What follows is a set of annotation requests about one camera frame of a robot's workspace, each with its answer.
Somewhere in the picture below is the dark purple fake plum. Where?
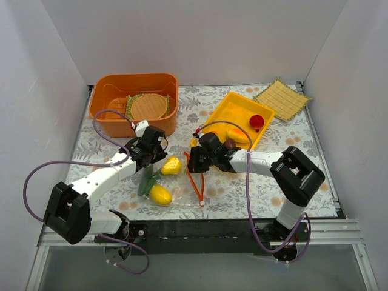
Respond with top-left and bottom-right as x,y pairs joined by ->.
224,139 -> 236,149

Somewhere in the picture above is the green fake chili pepper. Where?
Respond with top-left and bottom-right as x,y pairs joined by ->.
138,165 -> 153,196

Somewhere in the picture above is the yellow orange fake mango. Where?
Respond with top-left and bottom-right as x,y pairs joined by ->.
226,129 -> 250,144

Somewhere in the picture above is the clear zip top bag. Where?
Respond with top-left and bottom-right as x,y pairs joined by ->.
140,152 -> 205,208

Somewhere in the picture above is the yellow fake lemon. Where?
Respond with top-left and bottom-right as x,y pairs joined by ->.
149,184 -> 172,206

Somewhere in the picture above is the red fake apple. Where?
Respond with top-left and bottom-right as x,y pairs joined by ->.
249,115 -> 265,132

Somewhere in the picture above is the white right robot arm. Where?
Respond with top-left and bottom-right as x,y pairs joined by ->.
188,132 -> 325,241

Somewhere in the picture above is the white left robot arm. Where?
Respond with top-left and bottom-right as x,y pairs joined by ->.
43,121 -> 167,244

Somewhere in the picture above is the round woven bamboo tray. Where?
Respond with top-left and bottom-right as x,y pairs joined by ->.
131,93 -> 168,120

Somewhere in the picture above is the floral table cloth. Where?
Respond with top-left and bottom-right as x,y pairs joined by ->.
60,84 -> 339,221

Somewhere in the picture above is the yellow plastic tray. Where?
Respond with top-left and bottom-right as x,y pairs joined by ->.
203,92 -> 275,150

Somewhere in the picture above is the green edged woven mat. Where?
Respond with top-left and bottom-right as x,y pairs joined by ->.
124,94 -> 171,120

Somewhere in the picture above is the square yellow bamboo mat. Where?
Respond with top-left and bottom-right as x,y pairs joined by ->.
253,78 -> 312,122

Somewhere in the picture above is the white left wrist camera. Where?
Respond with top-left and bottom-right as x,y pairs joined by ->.
131,120 -> 149,137

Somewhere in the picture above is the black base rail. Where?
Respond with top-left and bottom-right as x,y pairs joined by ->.
93,218 -> 299,257

